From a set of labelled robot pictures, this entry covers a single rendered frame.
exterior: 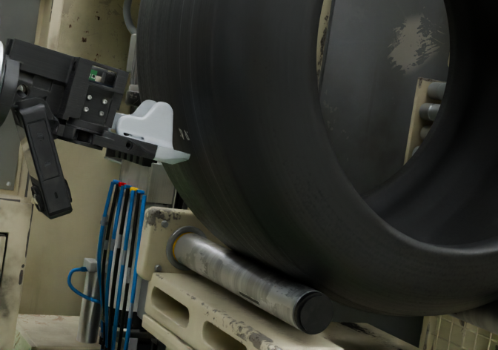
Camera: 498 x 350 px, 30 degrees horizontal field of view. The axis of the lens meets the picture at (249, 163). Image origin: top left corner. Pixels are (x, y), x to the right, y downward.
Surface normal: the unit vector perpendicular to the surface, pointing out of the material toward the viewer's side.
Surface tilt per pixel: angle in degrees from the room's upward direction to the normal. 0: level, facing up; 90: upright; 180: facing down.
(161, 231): 90
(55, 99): 90
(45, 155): 92
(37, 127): 92
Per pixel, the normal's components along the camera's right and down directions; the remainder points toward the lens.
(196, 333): -0.88, -0.11
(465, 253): 0.42, 0.30
